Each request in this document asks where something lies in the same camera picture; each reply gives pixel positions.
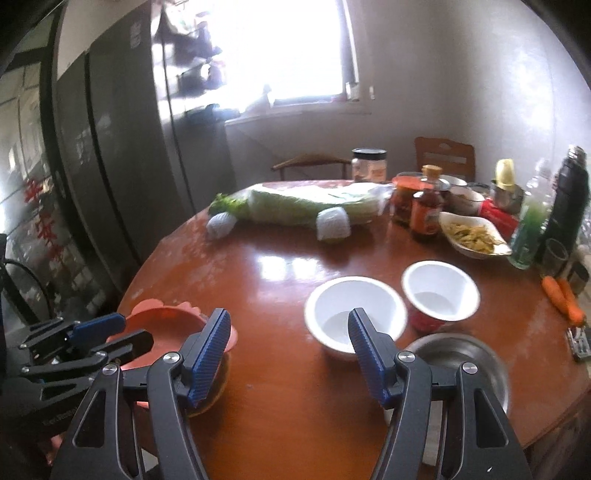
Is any carrot back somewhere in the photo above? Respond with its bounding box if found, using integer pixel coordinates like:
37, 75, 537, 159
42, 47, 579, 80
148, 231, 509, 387
557, 278, 578, 307

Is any small stainless steel bowl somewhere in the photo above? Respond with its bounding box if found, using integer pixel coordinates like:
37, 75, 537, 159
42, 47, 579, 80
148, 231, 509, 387
406, 333, 511, 414

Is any red-lidded sauce jar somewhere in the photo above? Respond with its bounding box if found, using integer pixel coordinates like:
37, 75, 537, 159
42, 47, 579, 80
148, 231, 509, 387
390, 175, 424, 226

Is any yellow cup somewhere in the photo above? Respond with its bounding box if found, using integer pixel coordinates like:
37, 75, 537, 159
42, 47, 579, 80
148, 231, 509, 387
495, 158, 515, 191

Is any white foam-netted fruit right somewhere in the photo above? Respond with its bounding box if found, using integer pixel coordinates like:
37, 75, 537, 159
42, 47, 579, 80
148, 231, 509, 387
315, 207, 351, 242

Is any orange-labelled sauce bottle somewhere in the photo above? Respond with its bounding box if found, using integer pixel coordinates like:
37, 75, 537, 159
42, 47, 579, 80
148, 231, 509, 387
410, 164, 444, 241

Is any white red paper bowl right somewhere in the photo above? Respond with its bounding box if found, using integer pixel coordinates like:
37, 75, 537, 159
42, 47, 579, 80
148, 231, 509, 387
401, 260, 481, 334

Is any clear jar black lid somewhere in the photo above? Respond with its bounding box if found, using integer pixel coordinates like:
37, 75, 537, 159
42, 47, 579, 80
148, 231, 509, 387
352, 148, 388, 183

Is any orange plastic plate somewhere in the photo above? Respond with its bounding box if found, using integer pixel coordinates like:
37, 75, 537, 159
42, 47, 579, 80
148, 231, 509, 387
106, 298, 240, 409

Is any napa cabbage in wrap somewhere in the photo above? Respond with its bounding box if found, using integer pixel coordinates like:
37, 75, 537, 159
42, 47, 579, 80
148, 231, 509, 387
208, 181, 393, 227

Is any white paper bowl left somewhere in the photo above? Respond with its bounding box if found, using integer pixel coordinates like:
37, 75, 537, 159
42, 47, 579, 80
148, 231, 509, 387
303, 275, 410, 361

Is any glass door with red letters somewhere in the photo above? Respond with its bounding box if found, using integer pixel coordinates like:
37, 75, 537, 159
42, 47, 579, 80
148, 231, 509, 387
1, 45, 120, 330

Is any black thermos flask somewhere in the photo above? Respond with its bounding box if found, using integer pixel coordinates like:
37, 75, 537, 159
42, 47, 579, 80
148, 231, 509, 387
535, 145, 590, 261

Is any red box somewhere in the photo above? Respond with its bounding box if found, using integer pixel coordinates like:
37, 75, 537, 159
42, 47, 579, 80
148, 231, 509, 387
479, 199, 519, 242

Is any carrot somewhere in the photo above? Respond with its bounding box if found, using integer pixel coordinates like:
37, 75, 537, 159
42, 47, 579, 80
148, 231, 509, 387
557, 278, 578, 307
541, 276, 586, 327

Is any white foam-netted fruit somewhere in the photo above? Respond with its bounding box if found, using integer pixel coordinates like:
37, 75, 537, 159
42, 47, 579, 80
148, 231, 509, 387
206, 212, 238, 240
315, 207, 351, 242

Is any white ceramic bowl back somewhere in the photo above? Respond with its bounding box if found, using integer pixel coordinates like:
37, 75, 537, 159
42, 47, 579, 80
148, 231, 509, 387
449, 186, 485, 216

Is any wooden chair right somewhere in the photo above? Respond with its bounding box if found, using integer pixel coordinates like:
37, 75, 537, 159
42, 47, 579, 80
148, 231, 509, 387
414, 137, 476, 182

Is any white foam-netted fruit left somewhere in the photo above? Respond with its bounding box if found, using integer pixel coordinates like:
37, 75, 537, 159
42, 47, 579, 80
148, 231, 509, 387
206, 212, 238, 240

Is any white dish with food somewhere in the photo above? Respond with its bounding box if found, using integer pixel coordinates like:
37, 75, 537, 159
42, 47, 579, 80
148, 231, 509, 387
439, 212, 512, 260

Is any small glass cup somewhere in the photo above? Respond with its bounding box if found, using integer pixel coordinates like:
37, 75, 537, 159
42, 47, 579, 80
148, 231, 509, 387
541, 238, 568, 277

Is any black cable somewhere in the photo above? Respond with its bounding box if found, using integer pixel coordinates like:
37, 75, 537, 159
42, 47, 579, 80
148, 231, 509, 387
0, 258, 54, 324

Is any green liquid plastic bottle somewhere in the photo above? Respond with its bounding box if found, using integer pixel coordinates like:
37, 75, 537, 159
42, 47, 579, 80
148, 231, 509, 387
509, 158, 553, 270

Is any wooden chair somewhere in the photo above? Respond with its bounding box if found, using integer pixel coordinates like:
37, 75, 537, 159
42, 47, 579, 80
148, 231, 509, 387
414, 137, 476, 182
270, 153, 353, 181

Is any small steel cup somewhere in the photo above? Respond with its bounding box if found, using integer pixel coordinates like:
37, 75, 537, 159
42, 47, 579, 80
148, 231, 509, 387
567, 261, 590, 296

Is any carrot front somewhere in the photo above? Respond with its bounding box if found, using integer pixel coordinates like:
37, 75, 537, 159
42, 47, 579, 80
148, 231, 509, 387
541, 276, 586, 327

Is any dark grey refrigerator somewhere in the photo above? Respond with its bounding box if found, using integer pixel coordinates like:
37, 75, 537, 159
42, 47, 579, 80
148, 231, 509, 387
54, 1, 236, 290

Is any steel bowl at back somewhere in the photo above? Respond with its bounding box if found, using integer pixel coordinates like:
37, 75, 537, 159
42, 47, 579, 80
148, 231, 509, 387
490, 180, 525, 215

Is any yellow shell-shaped plate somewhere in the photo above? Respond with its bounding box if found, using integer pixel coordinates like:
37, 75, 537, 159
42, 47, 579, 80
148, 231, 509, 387
187, 353, 231, 418

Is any dark steel bowl back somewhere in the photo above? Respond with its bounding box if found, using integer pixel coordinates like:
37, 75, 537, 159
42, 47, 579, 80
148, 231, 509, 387
437, 174, 468, 192

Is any wooden chair left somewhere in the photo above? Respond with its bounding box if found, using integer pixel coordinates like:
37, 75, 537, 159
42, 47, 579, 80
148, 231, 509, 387
270, 153, 353, 181

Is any small metal gadget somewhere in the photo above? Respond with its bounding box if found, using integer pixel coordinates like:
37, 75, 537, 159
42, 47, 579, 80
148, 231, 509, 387
566, 326, 591, 362

